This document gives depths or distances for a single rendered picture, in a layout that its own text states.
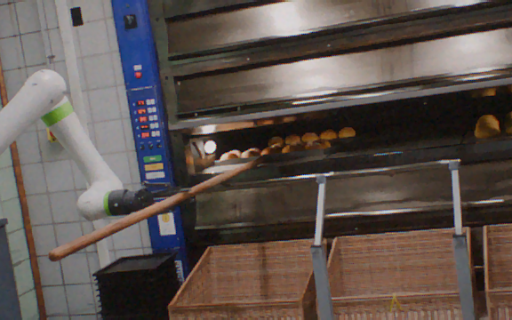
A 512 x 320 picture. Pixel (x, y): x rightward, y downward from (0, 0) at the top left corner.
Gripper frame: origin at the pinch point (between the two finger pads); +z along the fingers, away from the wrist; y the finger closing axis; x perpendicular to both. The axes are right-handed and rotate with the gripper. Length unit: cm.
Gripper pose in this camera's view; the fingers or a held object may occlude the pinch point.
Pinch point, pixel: (181, 196)
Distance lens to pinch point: 251.1
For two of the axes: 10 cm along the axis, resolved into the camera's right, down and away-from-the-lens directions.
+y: 1.4, 9.9, 0.9
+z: 9.5, -1.1, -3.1
